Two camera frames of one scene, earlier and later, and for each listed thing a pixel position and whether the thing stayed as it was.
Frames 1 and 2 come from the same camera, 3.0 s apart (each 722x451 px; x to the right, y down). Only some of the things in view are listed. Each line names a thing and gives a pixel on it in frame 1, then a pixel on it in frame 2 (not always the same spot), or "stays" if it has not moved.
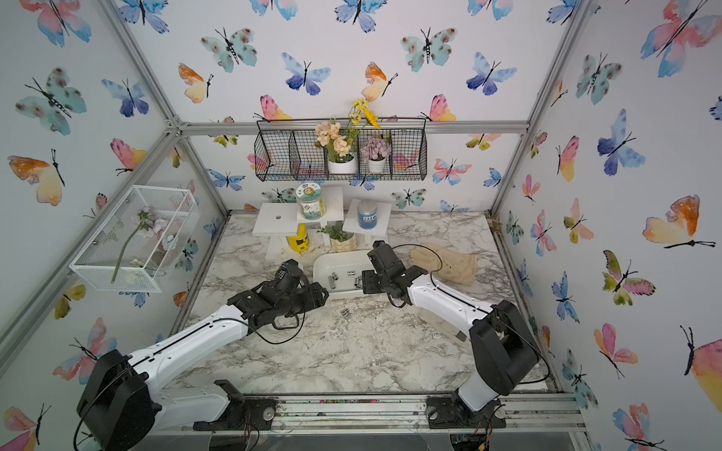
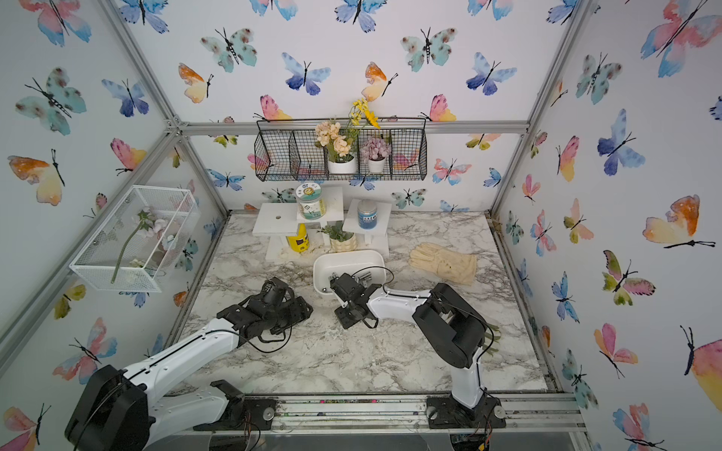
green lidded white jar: x=311 y=203 stays
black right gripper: x=367 y=282 → x=344 y=321
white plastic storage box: x=337 y=271 stays
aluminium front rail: x=402 y=413 stays
